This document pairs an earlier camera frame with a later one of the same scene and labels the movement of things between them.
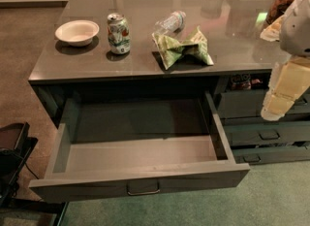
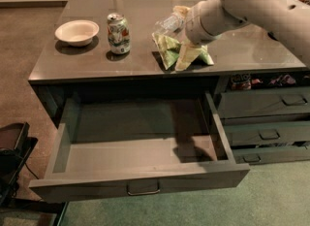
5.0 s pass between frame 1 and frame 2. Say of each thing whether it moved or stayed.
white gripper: moved
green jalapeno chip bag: stayed
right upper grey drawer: stayed
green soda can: stayed
